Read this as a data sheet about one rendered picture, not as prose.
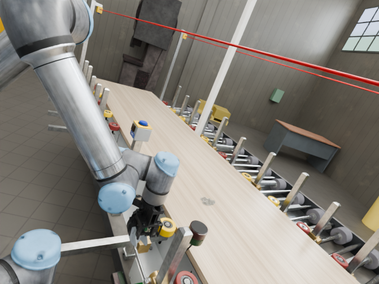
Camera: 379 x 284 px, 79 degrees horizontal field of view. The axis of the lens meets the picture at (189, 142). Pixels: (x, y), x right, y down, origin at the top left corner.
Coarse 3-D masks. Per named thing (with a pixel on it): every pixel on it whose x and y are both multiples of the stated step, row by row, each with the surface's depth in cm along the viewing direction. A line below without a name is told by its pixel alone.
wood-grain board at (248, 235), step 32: (128, 96) 257; (128, 128) 175; (160, 128) 201; (192, 160) 166; (224, 160) 189; (192, 192) 127; (224, 192) 141; (256, 192) 157; (224, 224) 112; (256, 224) 122; (288, 224) 134; (192, 256) 87; (224, 256) 93; (256, 256) 100; (288, 256) 108; (320, 256) 117
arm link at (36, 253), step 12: (24, 240) 40; (36, 240) 41; (48, 240) 42; (60, 240) 44; (12, 252) 39; (24, 252) 38; (36, 252) 39; (48, 252) 40; (12, 264) 38; (24, 264) 38; (36, 264) 39; (48, 264) 40; (24, 276) 38; (36, 276) 40; (48, 276) 42
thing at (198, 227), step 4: (192, 224) 71; (196, 224) 72; (200, 224) 72; (204, 224) 73; (192, 228) 69; (196, 228) 70; (200, 228) 71; (204, 228) 71; (196, 232) 69; (200, 232) 69; (204, 232) 70; (188, 244) 70; (188, 248) 74
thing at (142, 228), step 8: (136, 208) 73; (144, 208) 71; (152, 208) 67; (160, 208) 68; (136, 216) 71; (144, 216) 71; (152, 216) 67; (136, 224) 73; (144, 224) 69; (152, 224) 69; (160, 224) 71; (136, 232) 70; (144, 232) 70; (152, 232) 71
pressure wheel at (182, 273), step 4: (180, 272) 78; (184, 272) 79; (188, 272) 79; (176, 276) 77; (180, 276) 77; (184, 276) 78; (188, 276) 78; (192, 276) 78; (176, 280) 75; (180, 280) 76; (184, 280) 76; (188, 280) 76; (192, 280) 77; (196, 280) 78
